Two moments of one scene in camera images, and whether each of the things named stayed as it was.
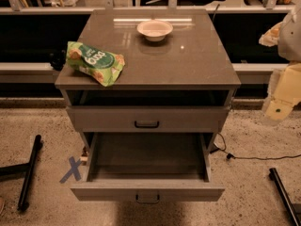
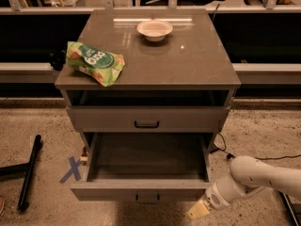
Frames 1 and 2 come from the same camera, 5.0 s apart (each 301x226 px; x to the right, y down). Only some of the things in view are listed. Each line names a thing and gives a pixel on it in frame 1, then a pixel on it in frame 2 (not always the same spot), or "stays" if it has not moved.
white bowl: [155, 30] stays
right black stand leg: [274, 175] stays
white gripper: [291, 38] -> [213, 199]
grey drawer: [148, 168] stays
